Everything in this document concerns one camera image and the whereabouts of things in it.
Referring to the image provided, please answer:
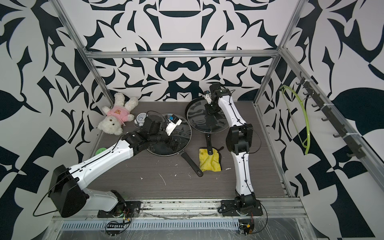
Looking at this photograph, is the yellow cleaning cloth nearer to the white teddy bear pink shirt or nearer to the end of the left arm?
the end of the left arm

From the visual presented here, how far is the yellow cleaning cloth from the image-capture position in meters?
0.86

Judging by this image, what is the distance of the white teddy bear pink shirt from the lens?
983mm

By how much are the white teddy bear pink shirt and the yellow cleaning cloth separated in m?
0.54
